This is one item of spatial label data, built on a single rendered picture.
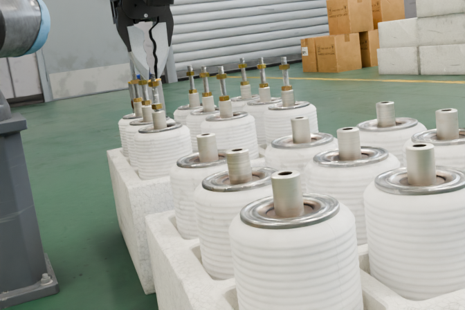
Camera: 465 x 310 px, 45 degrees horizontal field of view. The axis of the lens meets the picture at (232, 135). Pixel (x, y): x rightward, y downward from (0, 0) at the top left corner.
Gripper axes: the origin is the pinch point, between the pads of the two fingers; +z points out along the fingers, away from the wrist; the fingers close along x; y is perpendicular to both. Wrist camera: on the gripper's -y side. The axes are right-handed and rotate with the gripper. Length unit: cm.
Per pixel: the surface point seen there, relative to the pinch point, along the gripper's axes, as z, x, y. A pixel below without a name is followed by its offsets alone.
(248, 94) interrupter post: 8.8, -26.4, 19.8
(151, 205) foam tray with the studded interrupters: 20.3, 5.5, -6.4
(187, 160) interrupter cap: 9.4, 6.4, -29.7
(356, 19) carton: -5, -264, 291
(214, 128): 10.7, -7.9, -3.8
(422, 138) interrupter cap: 9.3, -15.2, -44.4
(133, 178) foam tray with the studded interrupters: 16.8, 6.2, -0.9
